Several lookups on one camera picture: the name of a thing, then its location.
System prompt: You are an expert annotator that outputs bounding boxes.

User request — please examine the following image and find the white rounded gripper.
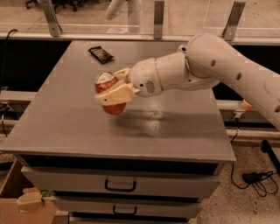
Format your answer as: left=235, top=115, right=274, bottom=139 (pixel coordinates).
left=94, top=58, right=163, bottom=106

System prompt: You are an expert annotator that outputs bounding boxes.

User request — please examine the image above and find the red coca-cola can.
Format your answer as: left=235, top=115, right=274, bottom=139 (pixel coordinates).
left=94, top=71, right=128, bottom=116

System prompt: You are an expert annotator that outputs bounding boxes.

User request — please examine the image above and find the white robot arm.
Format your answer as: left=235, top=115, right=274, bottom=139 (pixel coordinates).
left=95, top=33, right=280, bottom=129

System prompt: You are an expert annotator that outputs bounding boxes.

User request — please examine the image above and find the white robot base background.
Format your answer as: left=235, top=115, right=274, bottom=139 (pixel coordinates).
left=105, top=0, right=143, bottom=34

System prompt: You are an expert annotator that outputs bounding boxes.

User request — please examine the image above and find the black snack bar wrapper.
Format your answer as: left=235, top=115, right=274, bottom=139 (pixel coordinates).
left=88, top=46, right=113, bottom=64

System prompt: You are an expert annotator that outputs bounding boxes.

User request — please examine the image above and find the grey drawer cabinet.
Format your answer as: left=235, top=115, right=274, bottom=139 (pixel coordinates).
left=2, top=41, right=235, bottom=224

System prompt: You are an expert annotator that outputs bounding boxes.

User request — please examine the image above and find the top grey drawer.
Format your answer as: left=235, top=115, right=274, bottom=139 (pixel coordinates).
left=22, top=166, right=220, bottom=199

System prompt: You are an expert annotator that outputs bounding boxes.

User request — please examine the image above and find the grey drawer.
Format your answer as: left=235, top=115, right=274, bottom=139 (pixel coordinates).
left=22, top=166, right=220, bottom=199
left=51, top=196, right=202, bottom=219

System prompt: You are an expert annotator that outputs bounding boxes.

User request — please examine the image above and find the black office chair base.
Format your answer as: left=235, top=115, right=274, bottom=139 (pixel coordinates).
left=25, top=0, right=85, bottom=11

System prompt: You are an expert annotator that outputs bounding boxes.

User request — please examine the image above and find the roll of tan tape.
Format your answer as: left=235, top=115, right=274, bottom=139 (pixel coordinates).
left=241, top=99, right=256, bottom=111

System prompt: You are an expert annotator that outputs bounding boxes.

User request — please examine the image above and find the middle grey drawer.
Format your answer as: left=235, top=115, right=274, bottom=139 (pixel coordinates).
left=51, top=196, right=202, bottom=219

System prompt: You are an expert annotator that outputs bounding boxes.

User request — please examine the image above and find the black pole right floor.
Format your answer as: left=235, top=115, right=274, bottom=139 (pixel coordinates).
left=261, top=140, right=280, bottom=173

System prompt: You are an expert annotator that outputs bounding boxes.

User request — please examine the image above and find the brown cardboard box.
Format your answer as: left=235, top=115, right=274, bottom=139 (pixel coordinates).
left=0, top=160, right=57, bottom=224

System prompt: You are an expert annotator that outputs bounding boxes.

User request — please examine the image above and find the middle metal bracket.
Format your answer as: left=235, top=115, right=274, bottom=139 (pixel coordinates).
left=153, top=1, right=165, bottom=39

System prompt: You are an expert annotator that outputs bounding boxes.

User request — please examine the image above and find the metal bracket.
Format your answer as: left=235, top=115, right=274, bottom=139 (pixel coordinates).
left=222, top=0, right=246, bottom=41
left=41, top=0, right=62, bottom=37
left=153, top=1, right=165, bottom=39

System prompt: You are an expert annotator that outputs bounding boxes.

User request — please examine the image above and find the left metal bracket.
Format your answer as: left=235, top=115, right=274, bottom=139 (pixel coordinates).
left=41, top=0, right=62, bottom=37

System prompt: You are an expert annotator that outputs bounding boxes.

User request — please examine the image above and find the black top drawer handle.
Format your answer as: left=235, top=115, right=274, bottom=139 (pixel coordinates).
left=104, top=179, right=137, bottom=193

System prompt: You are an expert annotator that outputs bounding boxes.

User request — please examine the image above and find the black drawer handle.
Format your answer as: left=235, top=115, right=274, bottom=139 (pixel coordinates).
left=104, top=179, right=137, bottom=193
left=112, top=206, right=137, bottom=215

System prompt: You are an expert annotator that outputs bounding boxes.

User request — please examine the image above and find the black middle drawer handle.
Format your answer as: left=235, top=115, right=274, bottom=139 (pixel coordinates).
left=112, top=206, right=137, bottom=215

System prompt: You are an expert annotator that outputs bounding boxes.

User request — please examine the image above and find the black cable left wall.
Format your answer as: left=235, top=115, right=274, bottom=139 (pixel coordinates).
left=0, top=28, right=19, bottom=88

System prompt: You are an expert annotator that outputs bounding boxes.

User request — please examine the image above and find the right metal bracket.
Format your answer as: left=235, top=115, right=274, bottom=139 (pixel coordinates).
left=222, top=0, right=246, bottom=41

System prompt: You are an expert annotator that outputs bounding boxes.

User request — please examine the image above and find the black power adapter with cable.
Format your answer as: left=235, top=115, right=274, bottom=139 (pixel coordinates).
left=230, top=165, right=279, bottom=198

